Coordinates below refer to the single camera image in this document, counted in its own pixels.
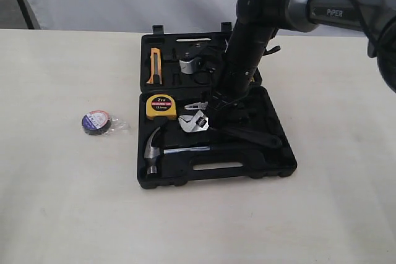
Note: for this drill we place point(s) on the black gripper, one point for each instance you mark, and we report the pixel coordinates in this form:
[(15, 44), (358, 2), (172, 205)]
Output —
[(225, 108)]

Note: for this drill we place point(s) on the adjustable wrench black handle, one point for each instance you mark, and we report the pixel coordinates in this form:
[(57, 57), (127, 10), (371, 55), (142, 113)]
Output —
[(200, 123)]

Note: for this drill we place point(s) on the claw hammer black grip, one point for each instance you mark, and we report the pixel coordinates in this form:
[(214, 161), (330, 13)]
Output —
[(153, 153)]

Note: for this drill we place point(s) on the black electrical tape roll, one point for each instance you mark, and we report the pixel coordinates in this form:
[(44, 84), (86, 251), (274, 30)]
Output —
[(102, 123)]

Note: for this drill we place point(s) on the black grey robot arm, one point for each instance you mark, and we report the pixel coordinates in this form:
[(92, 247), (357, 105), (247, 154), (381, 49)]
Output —
[(258, 21)]

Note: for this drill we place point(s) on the black plastic tool case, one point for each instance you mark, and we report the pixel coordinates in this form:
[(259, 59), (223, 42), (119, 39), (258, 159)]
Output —
[(180, 168)]

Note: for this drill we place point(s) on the yellow 2m tape measure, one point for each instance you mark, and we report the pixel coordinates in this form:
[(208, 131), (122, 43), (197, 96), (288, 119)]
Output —
[(161, 105)]

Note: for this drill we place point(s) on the yellow utility knife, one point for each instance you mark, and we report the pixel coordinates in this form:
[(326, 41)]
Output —
[(155, 67)]

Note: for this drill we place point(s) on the orange handled pliers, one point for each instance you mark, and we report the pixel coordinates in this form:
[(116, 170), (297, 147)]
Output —
[(196, 106)]

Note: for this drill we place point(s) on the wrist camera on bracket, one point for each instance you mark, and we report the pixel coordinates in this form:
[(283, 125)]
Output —
[(198, 57)]

